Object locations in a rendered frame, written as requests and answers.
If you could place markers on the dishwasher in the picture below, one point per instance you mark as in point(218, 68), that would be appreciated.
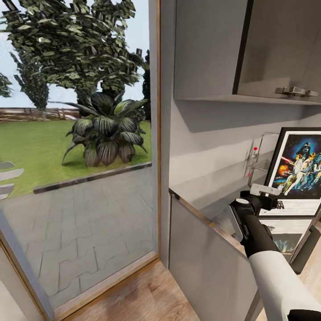
point(297, 265)

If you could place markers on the fixed window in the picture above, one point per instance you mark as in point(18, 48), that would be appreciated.
point(80, 178)

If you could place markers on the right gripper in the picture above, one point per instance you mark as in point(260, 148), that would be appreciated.
point(263, 202)

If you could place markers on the poster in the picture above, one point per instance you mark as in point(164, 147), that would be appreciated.
point(295, 170)

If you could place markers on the drop in sink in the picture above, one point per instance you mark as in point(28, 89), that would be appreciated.
point(263, 164)

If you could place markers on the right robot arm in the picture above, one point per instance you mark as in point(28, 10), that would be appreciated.
point(284, 296)

